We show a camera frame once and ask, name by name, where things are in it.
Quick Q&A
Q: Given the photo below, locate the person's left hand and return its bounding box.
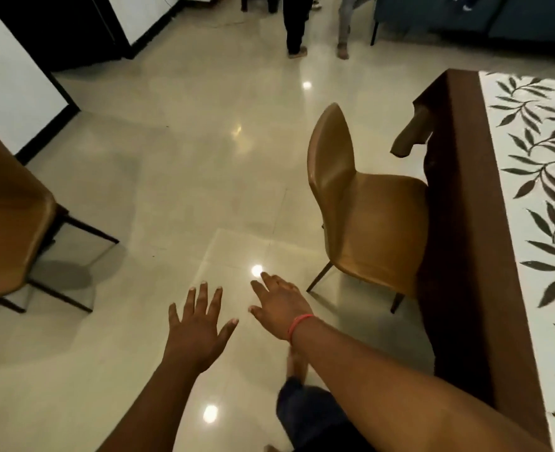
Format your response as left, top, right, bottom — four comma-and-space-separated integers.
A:
164, 281, 240, 373

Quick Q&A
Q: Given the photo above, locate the person's right hand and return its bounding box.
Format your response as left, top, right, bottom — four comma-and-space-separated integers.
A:
248, 272, 314, 344

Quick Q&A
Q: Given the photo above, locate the person's right forearm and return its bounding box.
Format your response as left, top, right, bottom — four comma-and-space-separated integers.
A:
290, 317, 550, 452

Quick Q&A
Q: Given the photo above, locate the person's left forearm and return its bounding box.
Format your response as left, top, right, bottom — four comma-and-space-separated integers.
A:
97, 358, 203, 452

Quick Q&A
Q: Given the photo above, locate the red wrist band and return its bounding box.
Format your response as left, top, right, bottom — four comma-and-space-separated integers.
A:
287, 314, 315, 343

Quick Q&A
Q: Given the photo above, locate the person's bare foot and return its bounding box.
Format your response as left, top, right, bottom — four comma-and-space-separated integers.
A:
286, 347, 310, 381

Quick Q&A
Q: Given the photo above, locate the tan chair with black legs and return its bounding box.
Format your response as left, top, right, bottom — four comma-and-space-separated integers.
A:
0, 108, 120, 315
306, 102, 430, 315

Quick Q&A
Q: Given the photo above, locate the person's dark trouser leg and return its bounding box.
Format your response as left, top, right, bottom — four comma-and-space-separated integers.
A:
276, 377, 370, 452

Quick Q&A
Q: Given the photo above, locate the brown table leg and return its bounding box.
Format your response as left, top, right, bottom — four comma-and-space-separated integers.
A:
390, 107, 435, 159

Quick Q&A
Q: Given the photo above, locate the dark stool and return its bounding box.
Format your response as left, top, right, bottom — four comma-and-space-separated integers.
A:
240, 0, 279, 14

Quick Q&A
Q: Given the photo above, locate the white leaf patterned table cover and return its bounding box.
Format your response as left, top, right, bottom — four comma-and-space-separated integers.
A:
477, 70, 555, 452

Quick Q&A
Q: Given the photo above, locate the teal sofa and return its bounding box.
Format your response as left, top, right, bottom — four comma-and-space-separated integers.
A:
371, 0, 555, 46

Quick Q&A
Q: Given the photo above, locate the white cabinet with black frame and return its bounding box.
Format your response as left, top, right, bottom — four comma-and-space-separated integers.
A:
0, 0, 81, 166
104, 0, 185, 60

